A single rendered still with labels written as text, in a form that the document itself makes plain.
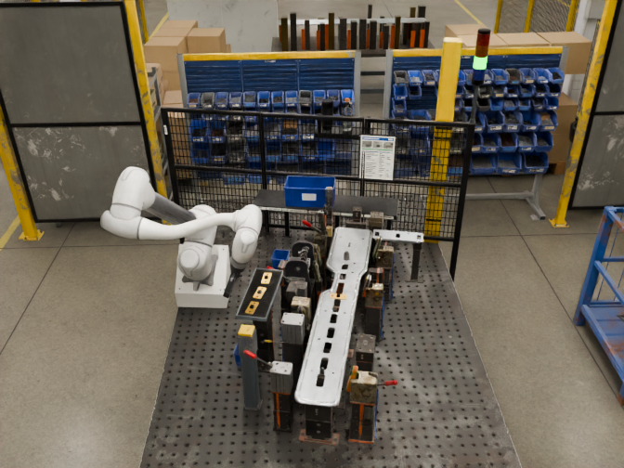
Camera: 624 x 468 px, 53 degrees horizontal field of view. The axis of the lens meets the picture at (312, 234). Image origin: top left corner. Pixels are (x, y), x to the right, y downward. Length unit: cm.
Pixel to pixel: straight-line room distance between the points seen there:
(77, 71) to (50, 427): 261
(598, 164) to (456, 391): 320
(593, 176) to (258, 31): 571
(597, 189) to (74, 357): 445
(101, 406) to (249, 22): 686
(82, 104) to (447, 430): 371
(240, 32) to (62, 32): 504
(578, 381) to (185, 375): 251
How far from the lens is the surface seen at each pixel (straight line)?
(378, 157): 382
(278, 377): 266
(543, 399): 421
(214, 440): 291
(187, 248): 332
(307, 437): 286
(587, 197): 597
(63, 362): 455
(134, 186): 290
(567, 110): 667
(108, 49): 507
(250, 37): 985
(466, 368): 325
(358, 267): 333
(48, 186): 571
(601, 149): 579
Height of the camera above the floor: 292
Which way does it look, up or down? 32 degrees down
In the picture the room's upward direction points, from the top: 1 degrees counter-clockwise
